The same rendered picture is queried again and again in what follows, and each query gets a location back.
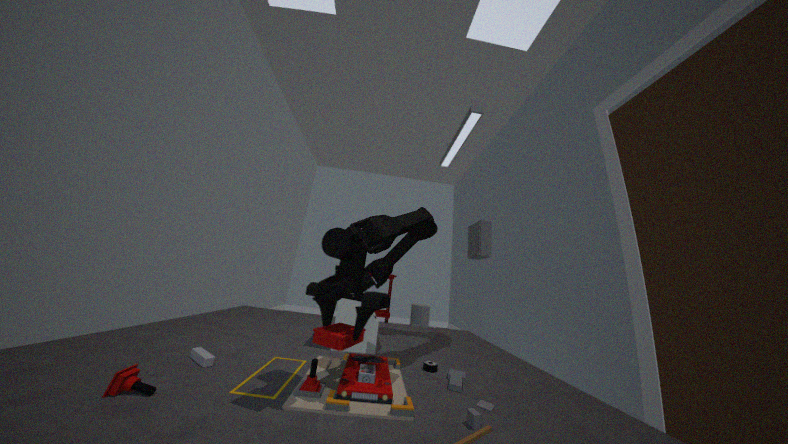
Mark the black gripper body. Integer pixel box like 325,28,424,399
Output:
306,261,390,309

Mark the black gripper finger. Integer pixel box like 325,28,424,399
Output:
353,306,379,341
312,298,337,327

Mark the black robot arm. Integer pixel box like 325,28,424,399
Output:
318,207,438,301

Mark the thin brown rod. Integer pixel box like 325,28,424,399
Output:
454,425,492,444

